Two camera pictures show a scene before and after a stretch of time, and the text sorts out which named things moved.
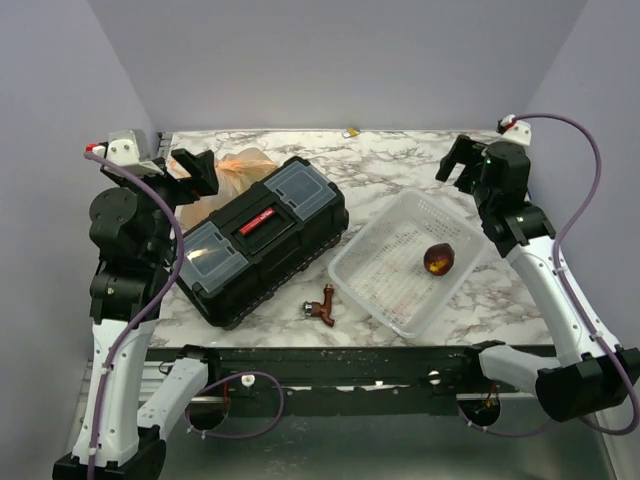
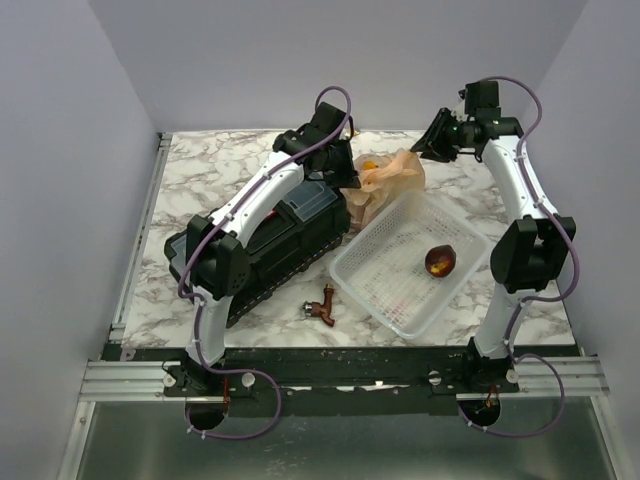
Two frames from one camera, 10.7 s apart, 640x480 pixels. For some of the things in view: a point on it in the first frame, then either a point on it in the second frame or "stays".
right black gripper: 465,151 to 431,144
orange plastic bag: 236,171 to 385,179
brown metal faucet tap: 322,310 stays
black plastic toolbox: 236,256 stays
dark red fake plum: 438,258 stays
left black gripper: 202,170 to 347,178
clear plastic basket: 382,269 stays
